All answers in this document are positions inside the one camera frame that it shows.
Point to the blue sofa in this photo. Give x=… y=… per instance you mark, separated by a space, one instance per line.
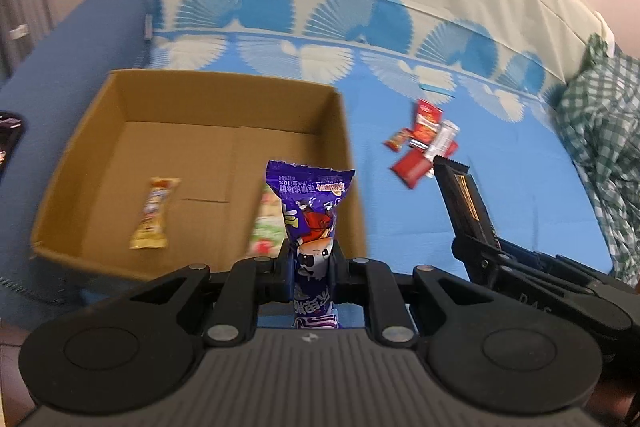
x=51 y=90

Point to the small red candy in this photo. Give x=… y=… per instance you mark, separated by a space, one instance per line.
x=398 y=139

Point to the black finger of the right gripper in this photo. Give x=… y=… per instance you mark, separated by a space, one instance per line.
x=444 y=169

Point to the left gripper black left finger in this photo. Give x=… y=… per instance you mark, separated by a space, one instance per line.
x=239 y=293

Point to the brown cardboard box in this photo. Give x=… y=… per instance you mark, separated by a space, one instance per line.
x=212 y=130

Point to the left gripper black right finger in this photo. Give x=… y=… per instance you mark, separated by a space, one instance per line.
x=373 y=286

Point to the yellow candy bar wrapper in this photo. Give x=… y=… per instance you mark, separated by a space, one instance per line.
x=151 y=229

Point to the red chili snack packet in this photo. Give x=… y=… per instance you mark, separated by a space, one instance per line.
x=426 y=125

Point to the red snack bar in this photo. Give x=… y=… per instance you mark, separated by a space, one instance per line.
x=415 y=165

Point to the green checkered cloth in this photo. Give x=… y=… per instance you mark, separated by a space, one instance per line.
x=597 y=120

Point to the silver snack stick packet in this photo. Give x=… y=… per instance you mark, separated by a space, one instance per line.
x=444 y=138

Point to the blue fan-pattern sheet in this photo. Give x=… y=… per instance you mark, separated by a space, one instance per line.
x=496 y=68

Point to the black chocolate bar packet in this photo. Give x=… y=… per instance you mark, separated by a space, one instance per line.
x=471 y=201

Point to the green and red snack packet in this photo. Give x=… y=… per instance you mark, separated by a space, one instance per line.
x=268 y=232

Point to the purple snack packet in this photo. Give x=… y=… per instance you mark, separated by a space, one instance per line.
x=309 y=199

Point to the black smartphone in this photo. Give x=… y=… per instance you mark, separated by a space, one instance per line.
x=12 y=127

